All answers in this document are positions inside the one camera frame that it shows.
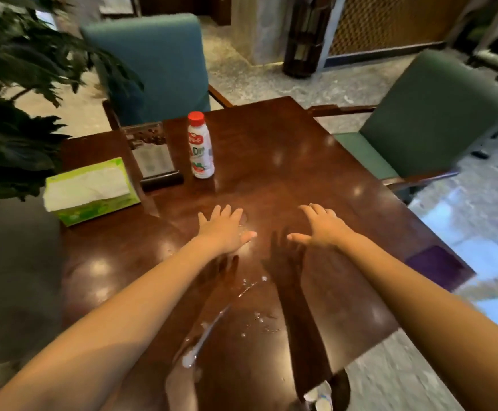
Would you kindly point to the person's left hand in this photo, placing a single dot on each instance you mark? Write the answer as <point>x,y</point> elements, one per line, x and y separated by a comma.
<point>223,231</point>

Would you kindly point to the person's right hand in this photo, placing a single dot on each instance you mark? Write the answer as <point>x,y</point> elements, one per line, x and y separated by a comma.
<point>328,228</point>

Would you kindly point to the white milk bottle red cap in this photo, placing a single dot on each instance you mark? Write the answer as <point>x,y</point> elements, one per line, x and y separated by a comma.
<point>201,145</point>

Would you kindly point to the clear acrylic menu stand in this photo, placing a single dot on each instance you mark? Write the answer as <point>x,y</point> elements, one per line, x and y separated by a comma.
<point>152,158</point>

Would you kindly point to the purple cleaning cloth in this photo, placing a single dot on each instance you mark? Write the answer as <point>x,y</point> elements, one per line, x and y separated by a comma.
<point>435,265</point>

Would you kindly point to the green tissue box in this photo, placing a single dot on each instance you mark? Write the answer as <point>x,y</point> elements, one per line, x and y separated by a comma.
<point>86,190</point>

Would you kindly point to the white paper cup blue band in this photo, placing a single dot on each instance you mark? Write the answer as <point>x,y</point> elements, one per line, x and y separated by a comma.
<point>323,404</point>

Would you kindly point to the person's right forearm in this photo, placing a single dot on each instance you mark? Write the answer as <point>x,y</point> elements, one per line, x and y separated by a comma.
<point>437,321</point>

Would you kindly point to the person's left forearm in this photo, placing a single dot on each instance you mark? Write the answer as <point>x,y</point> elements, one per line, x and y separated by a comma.
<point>103,338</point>

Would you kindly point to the black waste bin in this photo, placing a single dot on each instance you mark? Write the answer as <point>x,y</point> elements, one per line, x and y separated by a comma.
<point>343,389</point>

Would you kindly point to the white spilled milk streak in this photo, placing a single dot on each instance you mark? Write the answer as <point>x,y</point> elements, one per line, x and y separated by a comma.
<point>189,359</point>

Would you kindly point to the green upholstered wooden armchair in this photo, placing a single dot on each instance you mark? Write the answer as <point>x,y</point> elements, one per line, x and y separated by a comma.
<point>428,119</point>

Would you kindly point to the blue upholstered chair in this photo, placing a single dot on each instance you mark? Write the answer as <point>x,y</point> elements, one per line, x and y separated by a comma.
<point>154,64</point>

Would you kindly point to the dark wooden stand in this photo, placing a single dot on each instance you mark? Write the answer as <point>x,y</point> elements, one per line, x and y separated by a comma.
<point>304,38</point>

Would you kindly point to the grey metal planter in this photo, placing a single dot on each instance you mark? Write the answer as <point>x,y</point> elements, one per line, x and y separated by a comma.
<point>17,273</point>

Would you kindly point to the white framed lattice panel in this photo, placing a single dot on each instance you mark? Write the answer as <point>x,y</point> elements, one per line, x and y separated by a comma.
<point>394,21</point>

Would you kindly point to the large green leafy plant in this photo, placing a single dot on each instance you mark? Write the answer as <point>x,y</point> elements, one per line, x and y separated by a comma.
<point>13,145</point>

